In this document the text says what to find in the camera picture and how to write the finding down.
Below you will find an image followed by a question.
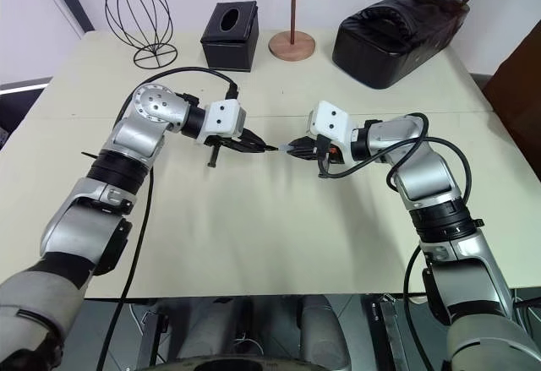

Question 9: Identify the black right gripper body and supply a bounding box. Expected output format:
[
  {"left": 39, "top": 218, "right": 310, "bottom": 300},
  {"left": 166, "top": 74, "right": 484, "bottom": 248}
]
[{"left": 314, "top": 133, "right": 345, "bottom": 166}]

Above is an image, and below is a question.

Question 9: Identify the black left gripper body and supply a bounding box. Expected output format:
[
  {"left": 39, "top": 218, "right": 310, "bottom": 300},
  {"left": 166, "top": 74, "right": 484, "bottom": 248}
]
[{"left": 201, "top": 128, "right": 252, "bottom": 169}]

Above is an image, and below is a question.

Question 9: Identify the black leather tissue box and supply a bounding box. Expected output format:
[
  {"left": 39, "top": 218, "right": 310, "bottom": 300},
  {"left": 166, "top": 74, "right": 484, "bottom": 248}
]
[{"left": 199, "top": 0, "right": 260, "bottom": 73}]

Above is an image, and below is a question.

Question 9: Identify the wooden pole stand round base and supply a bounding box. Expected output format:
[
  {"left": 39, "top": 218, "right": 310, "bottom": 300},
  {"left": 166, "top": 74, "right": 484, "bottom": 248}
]
[{"left": 268, "top": 0, "right": 317, "bottom": 61}]

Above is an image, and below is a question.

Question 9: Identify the black leather bag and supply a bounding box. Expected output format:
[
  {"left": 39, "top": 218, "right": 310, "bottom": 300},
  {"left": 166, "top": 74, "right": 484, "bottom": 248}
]
[{"left": 331, "top": 0, "right": 472, "bottom": 90}]

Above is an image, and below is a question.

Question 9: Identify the grey rounded shape under table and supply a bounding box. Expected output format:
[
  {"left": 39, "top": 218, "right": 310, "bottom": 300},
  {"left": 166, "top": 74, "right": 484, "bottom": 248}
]
[{"left": 300, "top": 294, "right": 352, "bottom": 371}]

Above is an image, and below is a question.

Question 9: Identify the brown wooden cabinet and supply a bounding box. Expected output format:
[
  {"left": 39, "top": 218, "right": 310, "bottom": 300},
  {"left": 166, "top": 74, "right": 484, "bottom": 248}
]
[{"left": 481, "top": 18, "right": 541, "bottom": 163}]

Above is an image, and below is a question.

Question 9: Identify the white bar beside table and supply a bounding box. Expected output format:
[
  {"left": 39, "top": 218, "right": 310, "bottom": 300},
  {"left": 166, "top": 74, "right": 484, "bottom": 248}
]
[{"left": 0, "top": 77, "right": 52, "bottom": 95}]

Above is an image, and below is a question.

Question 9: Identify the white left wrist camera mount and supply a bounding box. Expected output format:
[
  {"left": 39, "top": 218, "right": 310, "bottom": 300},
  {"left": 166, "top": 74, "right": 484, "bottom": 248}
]
[{"left": 197, "top": 99, "right": 248, "bottom": 145}]

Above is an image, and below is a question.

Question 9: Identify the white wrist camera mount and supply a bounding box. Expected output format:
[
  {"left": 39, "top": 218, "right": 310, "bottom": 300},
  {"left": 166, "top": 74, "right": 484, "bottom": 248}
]
[
  {"left": 307, "top": 100, "right": 359, "bottom": 165},
  {"left": 197, "top": 99, "right": 248, "bottom": 145}
]

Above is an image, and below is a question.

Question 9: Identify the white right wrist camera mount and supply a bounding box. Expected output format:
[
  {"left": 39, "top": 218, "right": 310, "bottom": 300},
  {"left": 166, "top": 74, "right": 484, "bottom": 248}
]
[{"left": 307, "top": 100, "right": 359, "bottom": 165}]

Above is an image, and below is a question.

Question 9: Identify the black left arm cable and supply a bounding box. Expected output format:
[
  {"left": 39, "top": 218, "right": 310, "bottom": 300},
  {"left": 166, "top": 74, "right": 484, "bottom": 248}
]
[{"left": 96, "top": 65, "right": 241, "bottom": 371}]

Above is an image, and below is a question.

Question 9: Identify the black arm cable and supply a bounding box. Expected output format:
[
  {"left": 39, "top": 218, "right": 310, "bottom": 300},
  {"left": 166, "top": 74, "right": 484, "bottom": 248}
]
[
  {"left": 316, "top": 112, "right": 473, "bottom": 371},
  {"left": 96, "top": 65, "right": 241, "bottom": 371}
]

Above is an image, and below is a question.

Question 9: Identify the black wire head stand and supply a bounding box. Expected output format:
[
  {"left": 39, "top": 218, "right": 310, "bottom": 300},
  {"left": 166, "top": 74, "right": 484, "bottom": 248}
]
[{"left": 104, "top": 0, "right": 179, "bottom": 69}]

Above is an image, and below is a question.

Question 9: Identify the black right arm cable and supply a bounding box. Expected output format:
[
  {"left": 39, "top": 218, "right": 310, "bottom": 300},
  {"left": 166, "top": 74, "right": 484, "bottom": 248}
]
[{"left": 316, "top": 112, "right": 473, "bottom": 371}]

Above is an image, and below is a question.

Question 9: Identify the metal bracket under table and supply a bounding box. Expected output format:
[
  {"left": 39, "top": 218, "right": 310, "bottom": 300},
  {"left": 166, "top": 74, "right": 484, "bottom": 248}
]
[
  {"left": 139, "top": 308, "right": 171, "bottom": 371},
  {"left": 368, "top": 293, "right": 409, "bottom": 371}
]

